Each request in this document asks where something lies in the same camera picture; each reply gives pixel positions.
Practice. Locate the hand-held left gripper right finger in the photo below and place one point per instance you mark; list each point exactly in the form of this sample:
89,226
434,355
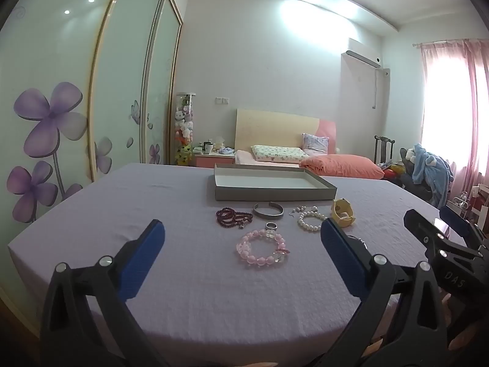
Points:
344,260

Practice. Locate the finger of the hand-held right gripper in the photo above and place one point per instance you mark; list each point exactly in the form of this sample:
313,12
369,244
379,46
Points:
420,225
456,221

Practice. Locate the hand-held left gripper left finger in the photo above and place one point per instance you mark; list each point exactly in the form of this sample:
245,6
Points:
145,260

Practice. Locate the silver cuff bangle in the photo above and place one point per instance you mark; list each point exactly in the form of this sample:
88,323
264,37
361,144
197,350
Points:
263,216

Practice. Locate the grey cardboard tray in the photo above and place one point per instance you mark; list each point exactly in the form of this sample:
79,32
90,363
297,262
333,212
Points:
267,193

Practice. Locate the white rack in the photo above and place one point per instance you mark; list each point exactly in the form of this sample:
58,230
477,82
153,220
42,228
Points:
482,198

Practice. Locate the dark armchair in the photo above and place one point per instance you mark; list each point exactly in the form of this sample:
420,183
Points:
420,191

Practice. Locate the blue plush garment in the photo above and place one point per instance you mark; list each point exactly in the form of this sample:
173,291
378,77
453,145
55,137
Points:
435,172

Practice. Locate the dark wooden chair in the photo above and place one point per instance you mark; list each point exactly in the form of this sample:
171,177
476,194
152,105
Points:
378,149

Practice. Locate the pink folded duvet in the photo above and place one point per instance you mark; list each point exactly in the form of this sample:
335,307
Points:
344,166

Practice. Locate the pink curtain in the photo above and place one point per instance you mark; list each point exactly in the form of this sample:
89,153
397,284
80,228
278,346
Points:
477,122

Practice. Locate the pink and cream nightstand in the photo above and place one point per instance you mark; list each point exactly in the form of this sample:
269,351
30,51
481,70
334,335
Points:
206,159

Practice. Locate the purple floral pillow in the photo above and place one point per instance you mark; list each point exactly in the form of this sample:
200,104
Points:
317,143

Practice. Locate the white patterned pillow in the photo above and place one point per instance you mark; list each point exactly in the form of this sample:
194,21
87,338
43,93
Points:
279,153

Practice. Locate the white mug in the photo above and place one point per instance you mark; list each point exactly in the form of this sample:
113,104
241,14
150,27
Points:
208,149

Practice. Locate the blue cloth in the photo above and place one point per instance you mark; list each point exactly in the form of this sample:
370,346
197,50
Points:
226,150

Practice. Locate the tissue box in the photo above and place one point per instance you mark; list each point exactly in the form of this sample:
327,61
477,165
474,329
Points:
219,145

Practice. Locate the clear tube of plush toys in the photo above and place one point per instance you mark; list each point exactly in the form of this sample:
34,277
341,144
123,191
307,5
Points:
185,122

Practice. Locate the bed with cream headboard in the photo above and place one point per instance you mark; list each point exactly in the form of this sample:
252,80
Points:
275,122

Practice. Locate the flower print wardrobe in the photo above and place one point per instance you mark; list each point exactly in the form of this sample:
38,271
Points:
114,84

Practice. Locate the white air conditioner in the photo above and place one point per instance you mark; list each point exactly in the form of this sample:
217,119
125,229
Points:
363,55

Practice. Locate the wall switch panel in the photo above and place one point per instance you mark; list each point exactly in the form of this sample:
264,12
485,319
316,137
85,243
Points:
222,100

